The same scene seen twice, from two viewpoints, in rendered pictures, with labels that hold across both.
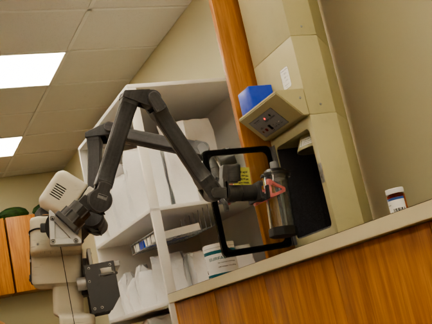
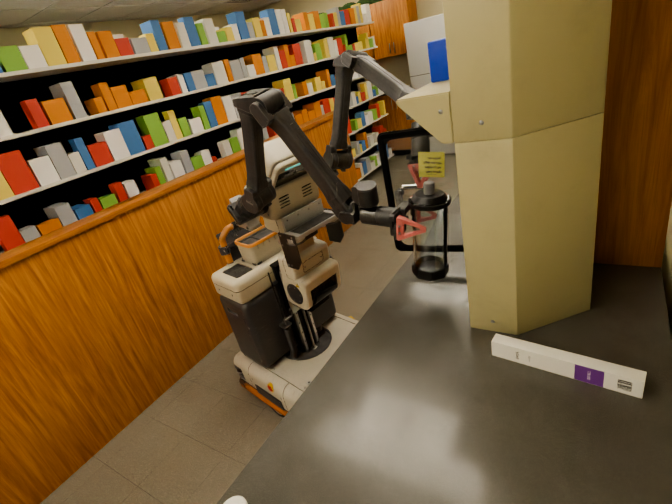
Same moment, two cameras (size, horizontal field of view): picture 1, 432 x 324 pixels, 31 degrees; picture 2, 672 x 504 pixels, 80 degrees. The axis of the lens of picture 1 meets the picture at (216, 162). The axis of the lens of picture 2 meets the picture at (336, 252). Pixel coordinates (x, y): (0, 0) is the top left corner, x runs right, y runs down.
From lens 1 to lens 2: 2.39 m
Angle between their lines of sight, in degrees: 71
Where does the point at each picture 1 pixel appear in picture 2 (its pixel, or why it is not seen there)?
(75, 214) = (239, 210)
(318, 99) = (478, 113)
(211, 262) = not seen: hidden behind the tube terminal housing
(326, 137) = (479, 184)
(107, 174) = (251, 181)
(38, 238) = not seen: hidden behind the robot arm
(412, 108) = not seen: outside the picture
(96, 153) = (339, 87)
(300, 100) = (440, 117)
